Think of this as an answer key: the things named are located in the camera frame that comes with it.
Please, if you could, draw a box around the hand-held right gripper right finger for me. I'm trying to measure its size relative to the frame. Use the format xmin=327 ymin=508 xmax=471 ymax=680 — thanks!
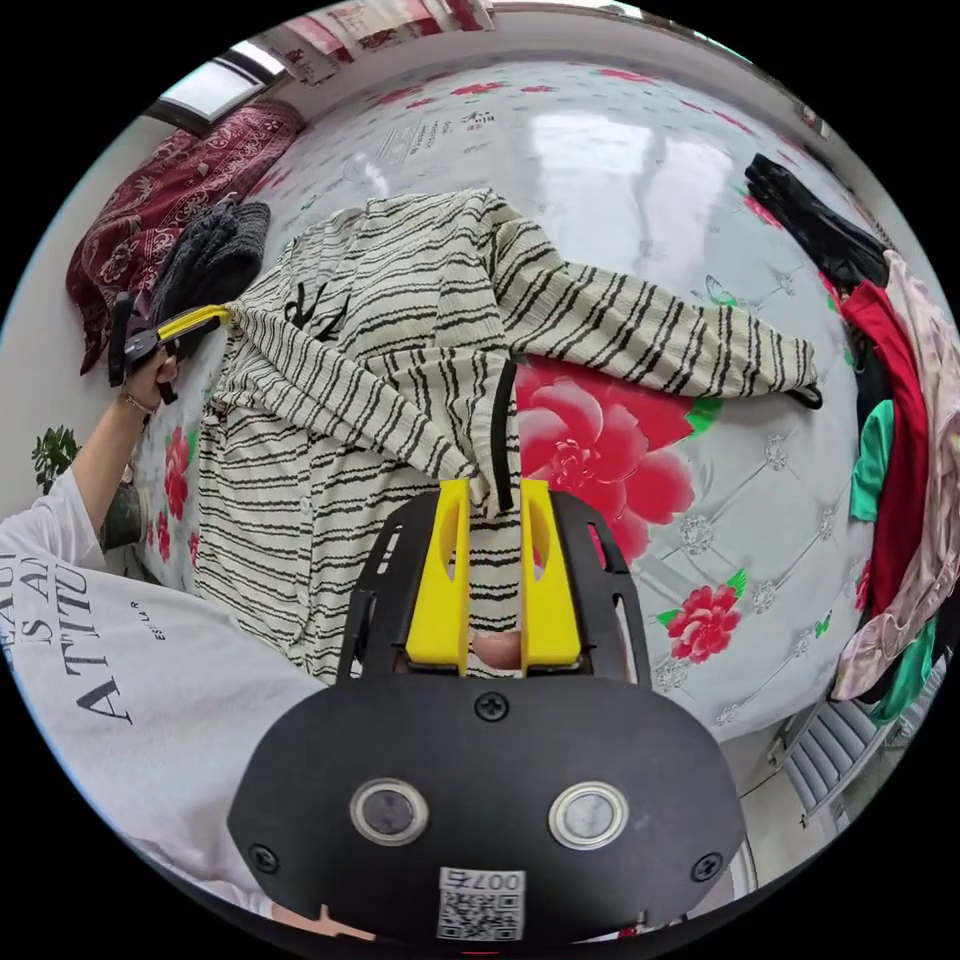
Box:
xmin=518 ymin=479 xmax=581 ymax=673

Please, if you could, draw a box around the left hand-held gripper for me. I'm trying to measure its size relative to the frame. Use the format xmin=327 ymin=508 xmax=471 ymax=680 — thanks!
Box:
xmin=123 ymin=303 xmax=232 ymax=406

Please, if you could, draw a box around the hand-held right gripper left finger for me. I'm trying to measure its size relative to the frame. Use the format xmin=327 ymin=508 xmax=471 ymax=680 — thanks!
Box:
xmin=404 ymin=479 xmax=472 ymax=673

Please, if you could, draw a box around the striped shirt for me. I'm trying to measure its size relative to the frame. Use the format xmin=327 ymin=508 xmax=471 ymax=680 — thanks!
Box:
xmin=193 ymin=187 xmax=825 ymax=684

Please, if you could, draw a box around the person's left forearm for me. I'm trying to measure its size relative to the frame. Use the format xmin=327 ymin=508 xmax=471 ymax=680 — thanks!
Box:
xmin=71 ymin=389 xmax=163 ymax=553

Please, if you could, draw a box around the person's right hand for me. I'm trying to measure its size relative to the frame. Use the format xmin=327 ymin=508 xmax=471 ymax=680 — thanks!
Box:
xmin=470 ymin=632 xmax=523 ymax=670

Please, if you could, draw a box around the person's left hand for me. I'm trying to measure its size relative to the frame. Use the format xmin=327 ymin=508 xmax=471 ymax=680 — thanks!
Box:
xmin=121 ymin=355 xmax=181 ymax=412

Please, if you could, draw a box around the dark grey knitted sweater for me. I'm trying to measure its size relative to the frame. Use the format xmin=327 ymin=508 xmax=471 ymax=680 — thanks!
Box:
xmin=149 ymin=196 xmax=273 ymax=361

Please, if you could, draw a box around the red patterned blanket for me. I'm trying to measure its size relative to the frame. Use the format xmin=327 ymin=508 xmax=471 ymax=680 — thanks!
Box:
xmin=65 ymin=101 xmax=305 ymax=376

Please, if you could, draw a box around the green plant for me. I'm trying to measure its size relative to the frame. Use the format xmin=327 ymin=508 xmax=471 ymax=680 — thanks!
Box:
xmin=31 ymin=425 xmax=82 ymax=496

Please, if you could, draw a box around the window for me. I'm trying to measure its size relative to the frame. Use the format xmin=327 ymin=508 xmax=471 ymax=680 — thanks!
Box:
xmin=161 ymin=41 xmax=290 ymax=125

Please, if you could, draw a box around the white radiator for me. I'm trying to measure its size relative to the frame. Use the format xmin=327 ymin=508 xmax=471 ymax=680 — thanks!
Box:
xmin=768 ymin=697 xmax=901 ymax=826

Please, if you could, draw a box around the person's body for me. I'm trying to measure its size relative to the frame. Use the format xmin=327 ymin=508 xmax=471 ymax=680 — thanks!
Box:
xmin=0 ymin=468 xmax=335 ymax=920

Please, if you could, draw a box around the pile of clothes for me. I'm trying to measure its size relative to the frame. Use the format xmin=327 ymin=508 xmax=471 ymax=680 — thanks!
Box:
xmin=742 ymin=153 xmax=960 ymax=725

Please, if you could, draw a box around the bed with flower print sheet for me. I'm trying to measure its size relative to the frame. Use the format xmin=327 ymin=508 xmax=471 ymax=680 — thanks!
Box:
xmin=127 ymin=59 xmax=939 ymax=744

